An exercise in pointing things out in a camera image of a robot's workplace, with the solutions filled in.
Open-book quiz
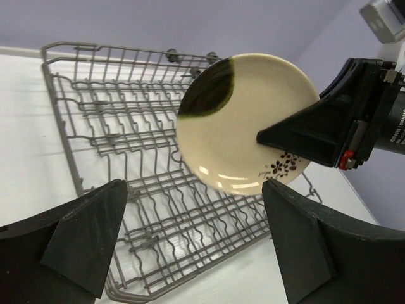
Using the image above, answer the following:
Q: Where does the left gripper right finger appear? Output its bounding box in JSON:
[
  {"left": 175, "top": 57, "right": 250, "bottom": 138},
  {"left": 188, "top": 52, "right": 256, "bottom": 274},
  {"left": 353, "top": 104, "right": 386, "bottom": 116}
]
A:
[{"left": 262, "top": 179, "right": 404, "bottom": 303}]

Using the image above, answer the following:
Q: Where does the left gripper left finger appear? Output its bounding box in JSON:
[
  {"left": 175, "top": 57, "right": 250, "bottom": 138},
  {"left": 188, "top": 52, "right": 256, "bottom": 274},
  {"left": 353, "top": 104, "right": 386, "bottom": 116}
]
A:
[{"left": 1, "top": 179, "right": 128, "bottom": 303}]

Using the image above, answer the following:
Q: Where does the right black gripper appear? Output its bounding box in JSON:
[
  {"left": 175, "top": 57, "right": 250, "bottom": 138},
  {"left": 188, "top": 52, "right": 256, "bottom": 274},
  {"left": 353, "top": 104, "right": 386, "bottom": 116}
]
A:
[{"left": 256, "top": 58, "right": 404, "bottom": 170}]

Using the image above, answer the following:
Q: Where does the cream plate with black patch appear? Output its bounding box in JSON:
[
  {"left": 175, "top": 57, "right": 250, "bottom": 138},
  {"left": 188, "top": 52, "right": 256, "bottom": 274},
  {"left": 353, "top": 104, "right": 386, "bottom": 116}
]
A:
[{"left": 176, "top": 53, "right": 319, "bottom": 196}]

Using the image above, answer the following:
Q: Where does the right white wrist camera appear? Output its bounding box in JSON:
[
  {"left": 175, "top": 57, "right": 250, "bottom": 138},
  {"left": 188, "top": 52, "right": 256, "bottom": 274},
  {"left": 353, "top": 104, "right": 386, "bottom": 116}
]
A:
[{"left": 359, "top": 0, "right": 404, "bottom": 44}]

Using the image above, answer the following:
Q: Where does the grey wire dish rack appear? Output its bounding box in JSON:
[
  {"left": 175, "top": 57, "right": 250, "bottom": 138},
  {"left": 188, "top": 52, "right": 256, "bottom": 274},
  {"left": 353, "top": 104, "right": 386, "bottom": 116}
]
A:
[{"left": 40, "top": 42, "right": 271, "bottom": 303}]

